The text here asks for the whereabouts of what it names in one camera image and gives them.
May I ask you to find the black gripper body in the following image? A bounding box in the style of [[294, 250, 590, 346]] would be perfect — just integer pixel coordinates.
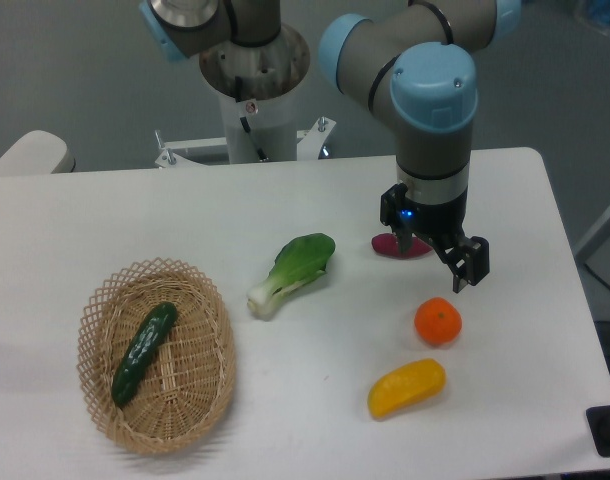
[[380, 183, 468, 262]]

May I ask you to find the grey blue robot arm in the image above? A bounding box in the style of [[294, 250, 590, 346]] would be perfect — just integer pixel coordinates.
[[139, 1, 521, 291]]

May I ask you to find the green cucumber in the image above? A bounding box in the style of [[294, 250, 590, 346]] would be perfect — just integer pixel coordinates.
[[111, 302, 178, 408]]

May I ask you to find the oval wicker basket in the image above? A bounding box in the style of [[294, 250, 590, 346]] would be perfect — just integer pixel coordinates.
[[77, 258, 236, 455]]

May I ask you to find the purple sweet potato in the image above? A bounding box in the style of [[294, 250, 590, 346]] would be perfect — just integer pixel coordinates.
[[371, 233, 433, 260]]

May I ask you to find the orange tangerine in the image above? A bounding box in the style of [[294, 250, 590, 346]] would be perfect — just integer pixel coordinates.
[[414, 297, 462, 346]]

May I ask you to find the green bok choy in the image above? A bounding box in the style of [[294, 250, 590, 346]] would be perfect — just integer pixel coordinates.
[[247, 233, 336, 318]]

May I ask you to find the yellow mango slice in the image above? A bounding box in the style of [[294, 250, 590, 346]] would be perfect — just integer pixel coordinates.
[[367, 358, 447, 420]]

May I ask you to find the white furniture leg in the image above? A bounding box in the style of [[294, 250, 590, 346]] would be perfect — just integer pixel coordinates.
[[572, 204, 610, 264]]

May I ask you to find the black table clamp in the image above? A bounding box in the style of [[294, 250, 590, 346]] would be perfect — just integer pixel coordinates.
[[586, 405, 610, 458]]

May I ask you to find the white chair armrest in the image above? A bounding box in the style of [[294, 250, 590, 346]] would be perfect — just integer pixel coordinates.
[[0, 130, 76, 178]]

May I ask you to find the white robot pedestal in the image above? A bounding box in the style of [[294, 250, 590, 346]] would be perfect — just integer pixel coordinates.
[[198, 24, 312, 164]]

